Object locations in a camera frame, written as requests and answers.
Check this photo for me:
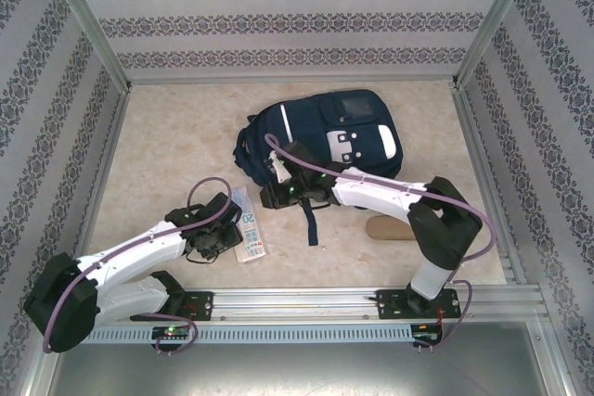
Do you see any blue face mask pack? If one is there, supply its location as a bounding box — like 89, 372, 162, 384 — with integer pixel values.
230, 186, 268, 263

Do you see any navy blue backpack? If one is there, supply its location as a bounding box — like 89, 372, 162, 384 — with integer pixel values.
233, 88, 404, 246

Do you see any tan pencil case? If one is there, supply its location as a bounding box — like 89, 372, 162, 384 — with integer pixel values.
365, 215, 417, 242

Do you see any grey metal sheet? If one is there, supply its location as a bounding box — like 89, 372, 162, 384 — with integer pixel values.
45, 339, 565, 396

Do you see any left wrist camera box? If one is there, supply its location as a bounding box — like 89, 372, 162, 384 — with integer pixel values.
203, 194, 234, 225

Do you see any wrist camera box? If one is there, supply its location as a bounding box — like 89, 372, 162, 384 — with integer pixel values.
203, 194, 234, 225
267, 143, 317, 184

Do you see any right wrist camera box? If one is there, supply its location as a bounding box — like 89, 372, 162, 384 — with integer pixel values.
267, 143, 317, 184

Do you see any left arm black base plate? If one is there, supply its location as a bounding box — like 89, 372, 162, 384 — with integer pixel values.
178, 290, 214, 322

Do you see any aluminium mounting rail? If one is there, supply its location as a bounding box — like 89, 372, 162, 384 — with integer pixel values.
44, 287, 553, 323

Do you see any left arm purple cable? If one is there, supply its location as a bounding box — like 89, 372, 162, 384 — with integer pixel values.
42, 176, 233, 356

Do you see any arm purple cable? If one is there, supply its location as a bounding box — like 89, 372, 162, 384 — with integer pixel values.
42, 176, 233, 356
264, 134, 496, 353

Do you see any slotted grey cable duct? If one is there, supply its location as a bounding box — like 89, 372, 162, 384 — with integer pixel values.
87, 325, 414, 344

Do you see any aluminium back rail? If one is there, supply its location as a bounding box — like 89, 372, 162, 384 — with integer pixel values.
129, 73, 458, 87

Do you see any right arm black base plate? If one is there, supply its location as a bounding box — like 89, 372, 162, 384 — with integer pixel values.
375, 287, 463, 321

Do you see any aluminium side rail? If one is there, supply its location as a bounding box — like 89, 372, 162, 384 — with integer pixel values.
63, 89, 133, 289
454, 84, 528, 286

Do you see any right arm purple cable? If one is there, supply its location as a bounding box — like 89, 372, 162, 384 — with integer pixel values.
264, 134, 496, 353

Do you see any aluminium frame post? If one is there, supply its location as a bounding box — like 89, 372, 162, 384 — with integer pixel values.
453, 0, 543, 87
39, 0, 133, 93

